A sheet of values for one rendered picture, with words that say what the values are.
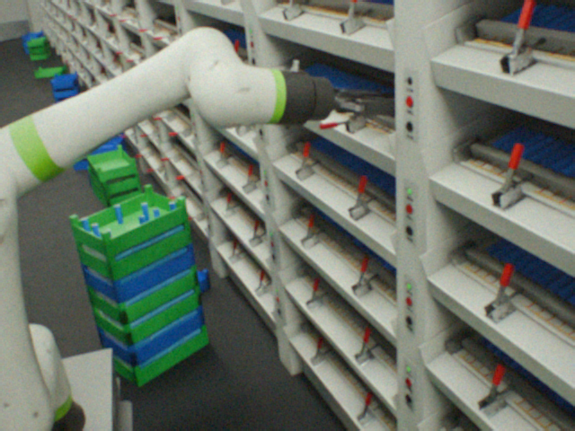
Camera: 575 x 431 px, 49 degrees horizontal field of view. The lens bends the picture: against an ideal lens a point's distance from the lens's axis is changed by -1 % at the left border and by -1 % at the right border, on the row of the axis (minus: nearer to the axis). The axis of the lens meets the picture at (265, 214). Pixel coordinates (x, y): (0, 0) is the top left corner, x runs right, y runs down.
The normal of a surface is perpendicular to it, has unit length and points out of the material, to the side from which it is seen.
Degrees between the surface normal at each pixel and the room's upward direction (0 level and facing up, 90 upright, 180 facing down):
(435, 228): 90
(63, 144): 84
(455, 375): 17
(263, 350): 0
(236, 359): 0
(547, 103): 108
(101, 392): 2
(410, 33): 90
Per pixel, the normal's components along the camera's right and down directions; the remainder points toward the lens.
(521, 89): -0.85, 0.51
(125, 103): 0.20, 0.33
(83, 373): -0.12, -0.89
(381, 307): -0.36, -0.79
